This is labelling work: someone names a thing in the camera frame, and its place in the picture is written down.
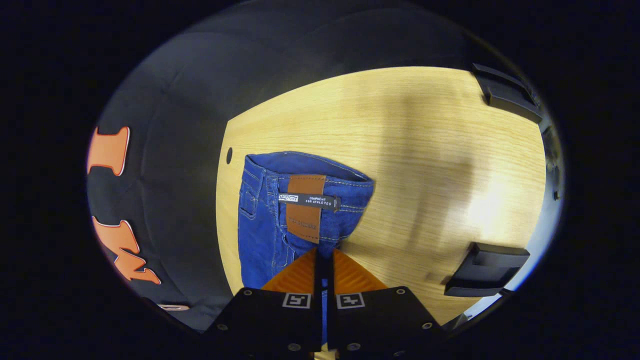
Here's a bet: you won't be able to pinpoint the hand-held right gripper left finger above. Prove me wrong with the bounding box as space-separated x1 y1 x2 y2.
204 247 322 354

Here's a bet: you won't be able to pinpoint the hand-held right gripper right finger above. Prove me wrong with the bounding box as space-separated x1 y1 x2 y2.
327 248 447 359

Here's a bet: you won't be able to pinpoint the blue denim jeans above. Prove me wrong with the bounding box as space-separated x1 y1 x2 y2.
237 151 376 346

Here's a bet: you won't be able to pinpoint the black backdrop cloth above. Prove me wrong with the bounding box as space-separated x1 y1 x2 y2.
86 2 506 334

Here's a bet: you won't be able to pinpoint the black plastic bracket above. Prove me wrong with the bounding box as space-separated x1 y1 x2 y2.
444 242 531 299
472 62 544 124

